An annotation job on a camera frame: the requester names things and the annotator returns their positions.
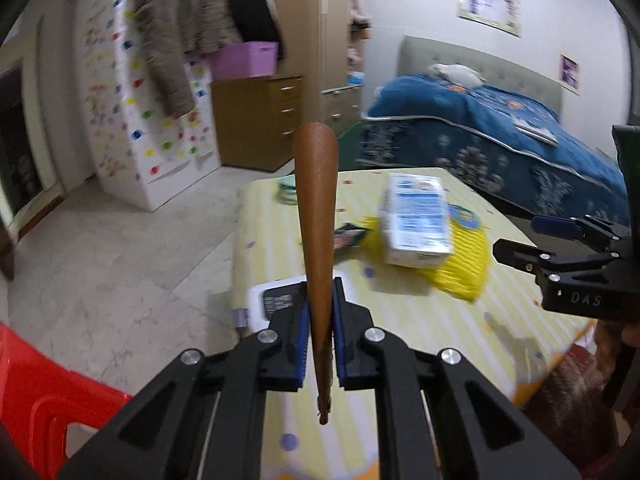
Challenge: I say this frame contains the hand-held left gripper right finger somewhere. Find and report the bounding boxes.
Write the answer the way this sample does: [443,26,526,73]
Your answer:
[334,276,583,480]

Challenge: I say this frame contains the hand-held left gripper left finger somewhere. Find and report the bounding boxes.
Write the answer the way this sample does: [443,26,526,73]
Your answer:
[57,275,311,480]

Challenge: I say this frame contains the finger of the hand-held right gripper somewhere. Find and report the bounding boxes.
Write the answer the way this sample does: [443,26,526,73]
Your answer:
[492,239,621,281]
[531,215,631,248]

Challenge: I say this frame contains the person's right hand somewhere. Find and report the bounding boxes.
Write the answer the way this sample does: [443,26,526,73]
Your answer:
[595,320,640,381]

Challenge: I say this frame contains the yellow mesh cloth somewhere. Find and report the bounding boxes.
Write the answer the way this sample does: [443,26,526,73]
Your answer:
[360,205,491,303]

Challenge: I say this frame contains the yellow striped tablecloth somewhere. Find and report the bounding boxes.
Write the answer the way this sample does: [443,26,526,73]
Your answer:
[232,167,598,480]

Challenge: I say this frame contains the folded white cloth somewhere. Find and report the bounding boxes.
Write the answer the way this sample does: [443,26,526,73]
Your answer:
[510,115,558,146]

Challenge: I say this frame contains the dark printed wrapper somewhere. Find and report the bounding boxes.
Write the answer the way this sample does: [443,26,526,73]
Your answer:
[332,222,373,261]

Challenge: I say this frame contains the person's right leg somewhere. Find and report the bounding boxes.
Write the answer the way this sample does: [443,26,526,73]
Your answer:
[522,345,621,480]

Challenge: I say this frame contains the white blue carton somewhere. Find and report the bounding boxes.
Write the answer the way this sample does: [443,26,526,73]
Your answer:
[377,172,456,268]

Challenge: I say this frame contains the bed with blue blanket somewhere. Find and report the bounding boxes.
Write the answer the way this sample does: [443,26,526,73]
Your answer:
[357,74,631,226]

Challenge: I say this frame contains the grey upholstered bed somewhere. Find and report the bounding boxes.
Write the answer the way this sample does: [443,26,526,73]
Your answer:
[357,35,631,226]

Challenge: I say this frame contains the green floor mat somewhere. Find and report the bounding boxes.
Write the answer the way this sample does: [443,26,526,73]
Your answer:
[340,120,371,166]

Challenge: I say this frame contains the wooden drawer cabinet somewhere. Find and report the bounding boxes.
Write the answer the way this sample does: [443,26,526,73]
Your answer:
[210,75,306,173]

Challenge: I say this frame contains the white polka-dot cabinet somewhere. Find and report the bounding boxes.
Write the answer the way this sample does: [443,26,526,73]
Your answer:
[82,0,223,211]

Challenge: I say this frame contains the pile of folded clothes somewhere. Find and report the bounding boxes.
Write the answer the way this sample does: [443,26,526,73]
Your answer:
[347,42,366,86]

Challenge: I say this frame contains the red plastic stool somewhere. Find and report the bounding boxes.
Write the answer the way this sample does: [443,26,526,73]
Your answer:
[0,322,133,480]

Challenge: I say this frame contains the pink storage basket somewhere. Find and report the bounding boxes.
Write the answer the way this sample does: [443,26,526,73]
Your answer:
[207,41,280,81]

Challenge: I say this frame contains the wooden wardrobe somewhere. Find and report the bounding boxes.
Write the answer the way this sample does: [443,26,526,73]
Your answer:
[300,0,373,136]

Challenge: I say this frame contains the hanging pale clothes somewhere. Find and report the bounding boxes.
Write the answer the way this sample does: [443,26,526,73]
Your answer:
[347,0,373,41]

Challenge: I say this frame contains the black jacket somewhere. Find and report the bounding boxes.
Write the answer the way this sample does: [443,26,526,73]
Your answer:
[227,0,286,61]

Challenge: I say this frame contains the brown quilted jacket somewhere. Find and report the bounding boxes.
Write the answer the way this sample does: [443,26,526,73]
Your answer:
[132,0,241,118]

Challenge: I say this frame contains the small wall picture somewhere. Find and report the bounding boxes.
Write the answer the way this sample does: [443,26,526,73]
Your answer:
[558,52,581,96]

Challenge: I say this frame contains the large wall poster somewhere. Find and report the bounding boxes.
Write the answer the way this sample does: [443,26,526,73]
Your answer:
[454,0,522,38]

